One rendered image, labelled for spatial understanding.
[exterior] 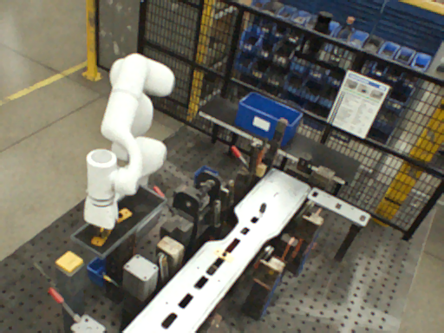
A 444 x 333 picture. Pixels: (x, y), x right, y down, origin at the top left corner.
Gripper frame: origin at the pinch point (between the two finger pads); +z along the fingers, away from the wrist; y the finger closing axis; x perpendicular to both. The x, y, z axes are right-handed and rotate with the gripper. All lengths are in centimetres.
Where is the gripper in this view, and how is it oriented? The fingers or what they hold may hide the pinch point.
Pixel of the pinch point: (101, 231)
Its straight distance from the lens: 152.8
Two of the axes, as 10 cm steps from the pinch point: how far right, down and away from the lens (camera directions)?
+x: 3.0, -6.4, 7.1
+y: 9.4, 3.1, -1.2
